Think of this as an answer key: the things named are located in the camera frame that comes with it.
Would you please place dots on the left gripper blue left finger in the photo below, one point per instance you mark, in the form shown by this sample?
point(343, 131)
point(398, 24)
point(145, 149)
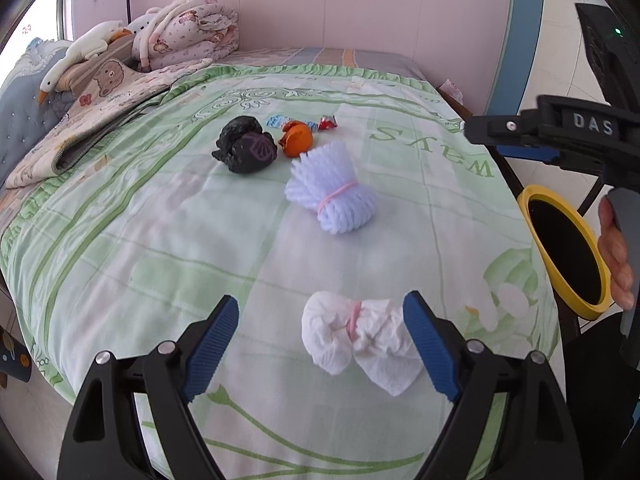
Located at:
point(203, 345)

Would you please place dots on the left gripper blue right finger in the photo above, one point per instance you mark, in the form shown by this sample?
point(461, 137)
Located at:
point(438, 343)

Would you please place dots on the white tissue bundle pink band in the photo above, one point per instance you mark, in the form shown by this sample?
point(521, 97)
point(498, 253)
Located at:
point(337, 331)

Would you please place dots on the black plastic bag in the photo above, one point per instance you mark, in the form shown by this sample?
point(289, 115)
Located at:
point(244, 147)

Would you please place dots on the orange peel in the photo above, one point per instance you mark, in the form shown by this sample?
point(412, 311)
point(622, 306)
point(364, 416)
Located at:
point(297, 139)

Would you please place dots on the blue white candy wrapper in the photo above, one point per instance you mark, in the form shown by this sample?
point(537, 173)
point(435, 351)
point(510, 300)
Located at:
point(282, 123)

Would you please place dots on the red candy wrapper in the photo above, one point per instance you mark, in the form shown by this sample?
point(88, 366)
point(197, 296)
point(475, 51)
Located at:
point(326, 122)

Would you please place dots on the yellow rimmed black trash bin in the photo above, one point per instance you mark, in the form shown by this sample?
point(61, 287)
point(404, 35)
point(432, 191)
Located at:
point(569, 249)

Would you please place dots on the person's right hand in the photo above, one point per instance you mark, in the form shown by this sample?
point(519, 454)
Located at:
point(614, 252)

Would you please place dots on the white wardrobe with blue edge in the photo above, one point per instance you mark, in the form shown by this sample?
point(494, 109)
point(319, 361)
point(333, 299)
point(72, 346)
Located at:
point(560, 67)

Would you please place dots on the cardboard box on floor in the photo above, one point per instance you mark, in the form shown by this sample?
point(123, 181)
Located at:
point(454, 97)

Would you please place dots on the green floral bed quilt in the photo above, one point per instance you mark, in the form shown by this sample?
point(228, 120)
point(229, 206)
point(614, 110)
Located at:
point(146, 233)

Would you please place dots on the striped bed sheet mattress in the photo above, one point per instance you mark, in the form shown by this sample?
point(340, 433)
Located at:
point(380, 61)

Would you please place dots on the small dark orange-rimmed wastebasket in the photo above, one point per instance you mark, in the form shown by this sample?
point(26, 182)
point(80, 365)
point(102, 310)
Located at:
point(15, 360)

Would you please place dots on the folded bear print blanket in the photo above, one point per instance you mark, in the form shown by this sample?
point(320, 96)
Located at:
point(112, 93)

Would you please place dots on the striped brown pillow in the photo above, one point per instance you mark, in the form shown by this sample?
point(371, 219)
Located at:
point(76, 78)

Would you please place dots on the blue tufted bed headboard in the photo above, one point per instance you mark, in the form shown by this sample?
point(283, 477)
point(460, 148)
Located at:
point(23, 121)

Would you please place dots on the folded pink floral comforter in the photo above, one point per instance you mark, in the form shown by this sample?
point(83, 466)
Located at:
point(187, 30)

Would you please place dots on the white bear plush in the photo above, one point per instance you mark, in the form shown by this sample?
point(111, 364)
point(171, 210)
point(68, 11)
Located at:
point(143, 21)

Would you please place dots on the white goose plush toy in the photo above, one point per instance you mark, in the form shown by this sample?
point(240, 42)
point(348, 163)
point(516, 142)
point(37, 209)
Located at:
point(90, 44)

